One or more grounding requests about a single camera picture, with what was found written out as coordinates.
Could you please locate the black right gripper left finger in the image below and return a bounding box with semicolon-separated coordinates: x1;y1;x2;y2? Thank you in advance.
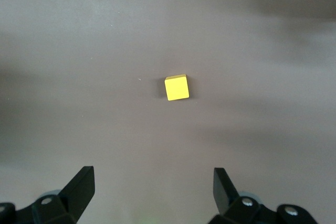
0;166;95;224

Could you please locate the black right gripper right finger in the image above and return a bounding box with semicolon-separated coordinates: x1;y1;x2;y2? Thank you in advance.
208;167;318;224

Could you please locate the yellow block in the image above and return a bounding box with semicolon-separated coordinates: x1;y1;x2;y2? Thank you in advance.
164;73;190;102

